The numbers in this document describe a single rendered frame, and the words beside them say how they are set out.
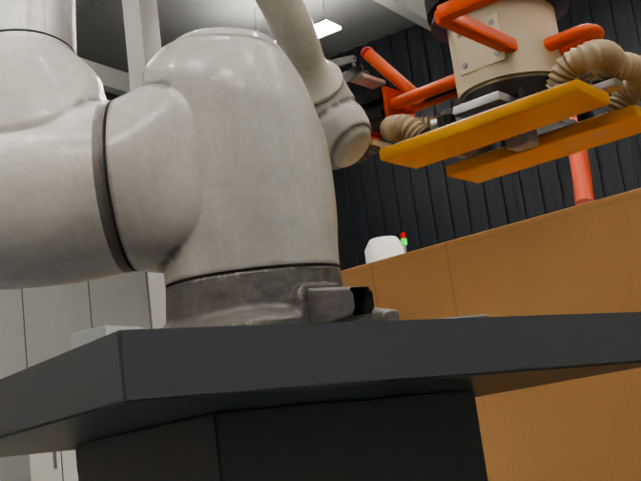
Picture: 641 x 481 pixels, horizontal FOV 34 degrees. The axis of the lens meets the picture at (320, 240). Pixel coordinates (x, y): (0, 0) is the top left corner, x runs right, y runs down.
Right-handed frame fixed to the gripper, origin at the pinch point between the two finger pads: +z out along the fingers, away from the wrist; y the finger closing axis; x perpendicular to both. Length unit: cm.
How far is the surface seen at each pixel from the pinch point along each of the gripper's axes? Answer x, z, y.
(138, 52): -250, 176, -143
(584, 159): -259, 678, -165
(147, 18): -247, 180, -160
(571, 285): 39, -20, 39
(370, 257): -501, 685, -135
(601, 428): 40, -20, 57
